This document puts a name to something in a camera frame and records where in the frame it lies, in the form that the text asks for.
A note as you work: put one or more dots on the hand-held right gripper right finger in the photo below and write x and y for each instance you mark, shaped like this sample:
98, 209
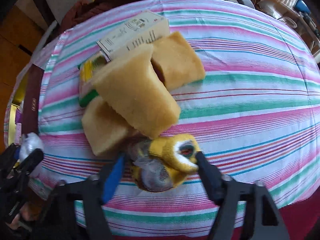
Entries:
210, 180

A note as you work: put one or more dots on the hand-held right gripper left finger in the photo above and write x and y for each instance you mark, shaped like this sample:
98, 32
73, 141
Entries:
112, 180

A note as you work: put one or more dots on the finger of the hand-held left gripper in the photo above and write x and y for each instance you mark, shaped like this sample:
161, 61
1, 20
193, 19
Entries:
31, 162
8, 157

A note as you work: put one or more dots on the silver foil packet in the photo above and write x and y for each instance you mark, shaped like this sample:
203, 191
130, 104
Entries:
31, 142

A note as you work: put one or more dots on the yellow sponge block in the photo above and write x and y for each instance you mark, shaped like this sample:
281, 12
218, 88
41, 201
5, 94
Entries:
135, 92
180, 60
105, 127

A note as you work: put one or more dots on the maroon box with gold lining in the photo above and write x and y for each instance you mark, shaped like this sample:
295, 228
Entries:
31, 92

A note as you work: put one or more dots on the green yellow packet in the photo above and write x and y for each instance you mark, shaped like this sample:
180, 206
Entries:
87, 80

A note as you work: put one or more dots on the white cardboard box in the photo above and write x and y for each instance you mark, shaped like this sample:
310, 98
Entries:
135, 32

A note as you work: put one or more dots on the person's left hand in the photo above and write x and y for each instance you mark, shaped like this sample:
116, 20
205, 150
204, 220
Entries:
23, 212

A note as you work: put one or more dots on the wooden wardrobe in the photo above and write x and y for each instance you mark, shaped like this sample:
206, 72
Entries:
15, 50

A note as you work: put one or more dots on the glass jar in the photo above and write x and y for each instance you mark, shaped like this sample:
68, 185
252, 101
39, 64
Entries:
287, 22

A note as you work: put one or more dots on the maroon jacket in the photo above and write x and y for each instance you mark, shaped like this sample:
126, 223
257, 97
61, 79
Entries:
112, 0

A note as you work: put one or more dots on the blue desk lamp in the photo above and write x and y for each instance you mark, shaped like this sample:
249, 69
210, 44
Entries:
301, 5

